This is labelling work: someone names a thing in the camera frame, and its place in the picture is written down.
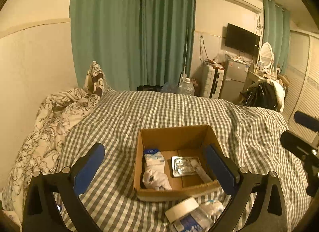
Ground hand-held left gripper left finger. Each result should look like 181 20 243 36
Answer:
22 143 105 232

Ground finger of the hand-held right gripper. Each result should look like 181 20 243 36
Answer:
293 111 319 133
280 130 319 161

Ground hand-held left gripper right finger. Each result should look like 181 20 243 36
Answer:
201 144 296 232

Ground cardboard box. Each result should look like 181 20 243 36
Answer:
133 124 222 202

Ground clear jar with white lid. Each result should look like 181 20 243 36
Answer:
165 197 213 232

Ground clear wrapped syringe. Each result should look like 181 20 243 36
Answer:
191 159 213 183

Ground silver blister pack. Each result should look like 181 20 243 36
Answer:
171 156 203 178

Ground white cloth on chair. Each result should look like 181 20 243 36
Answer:
271 79 286 113

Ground clear plastic packet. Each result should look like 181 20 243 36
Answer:
199 200 225 219

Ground white louvred wardrobe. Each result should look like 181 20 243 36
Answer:
281 31 319 143

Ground white floral quilt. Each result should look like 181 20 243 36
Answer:
2 87 100 214

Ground white packet with blue label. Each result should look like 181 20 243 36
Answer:
142 167 172 191

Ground white tissue pack blue label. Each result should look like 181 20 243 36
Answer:
143 148 165 171

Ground white vanity table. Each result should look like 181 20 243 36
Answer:
245 68 280 91

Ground white oval mirror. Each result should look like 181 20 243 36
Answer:
258 42 275 70

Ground white ribbed suitcase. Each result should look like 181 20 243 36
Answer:
200 63 225 99

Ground silver mini fridge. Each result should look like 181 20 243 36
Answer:
220 58 251 103

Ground large clear water jug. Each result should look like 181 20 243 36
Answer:
178 77 195 96

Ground brown patterned pillow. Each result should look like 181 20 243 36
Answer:
83 60 113 97

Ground crumpled clear plastic bottles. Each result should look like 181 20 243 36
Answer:
160 82 180 94

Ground narrow green curtain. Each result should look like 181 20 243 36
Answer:
262 0 291 69

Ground white thin pole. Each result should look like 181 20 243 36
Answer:
184 28 189 79

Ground wide green curtain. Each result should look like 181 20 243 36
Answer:
69 0 196 92

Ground black wall television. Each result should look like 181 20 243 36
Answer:
225 23 261 57

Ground hanging wall cables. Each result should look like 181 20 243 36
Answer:
199 35 210 64

